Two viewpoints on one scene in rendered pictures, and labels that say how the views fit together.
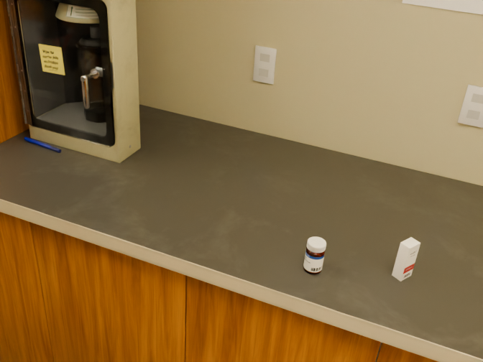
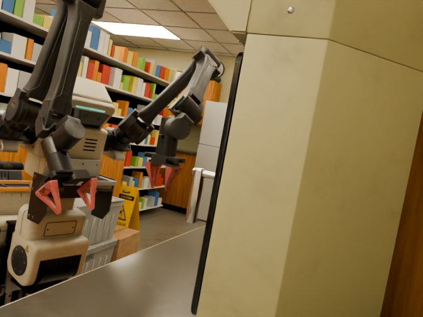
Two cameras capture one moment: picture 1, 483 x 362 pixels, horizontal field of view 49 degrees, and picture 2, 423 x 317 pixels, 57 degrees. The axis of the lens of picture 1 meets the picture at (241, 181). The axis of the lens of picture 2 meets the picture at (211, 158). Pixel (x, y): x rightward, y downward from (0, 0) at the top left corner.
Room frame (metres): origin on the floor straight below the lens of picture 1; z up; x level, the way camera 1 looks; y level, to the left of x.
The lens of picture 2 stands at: (1.31, -0.20, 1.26)
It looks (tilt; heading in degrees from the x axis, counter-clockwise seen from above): 3 degrees down; 90
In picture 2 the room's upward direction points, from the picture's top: 10 degrees clockwise
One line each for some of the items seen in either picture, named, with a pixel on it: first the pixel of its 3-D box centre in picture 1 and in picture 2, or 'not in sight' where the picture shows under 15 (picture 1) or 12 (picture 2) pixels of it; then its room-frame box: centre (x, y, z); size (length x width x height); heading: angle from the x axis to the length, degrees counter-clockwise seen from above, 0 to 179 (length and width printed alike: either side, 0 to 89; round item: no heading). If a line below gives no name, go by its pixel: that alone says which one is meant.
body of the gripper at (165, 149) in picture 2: not in sight; (166, 148); (1.18, 0.90, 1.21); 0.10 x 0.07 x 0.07; 159
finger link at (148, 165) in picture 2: not in sight; (159, 172); (1.17, 0.90, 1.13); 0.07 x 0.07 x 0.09; 69
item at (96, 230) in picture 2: not in sight; (76, 217); (0.41, 2.65, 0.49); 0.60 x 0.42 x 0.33; 69
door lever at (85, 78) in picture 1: (90, 89); (204, 196); (1.31, 0.41, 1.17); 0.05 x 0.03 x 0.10; 159
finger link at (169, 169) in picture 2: not in sight; (165, 173); (1.19, 0.90, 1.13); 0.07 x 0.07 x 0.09; 69
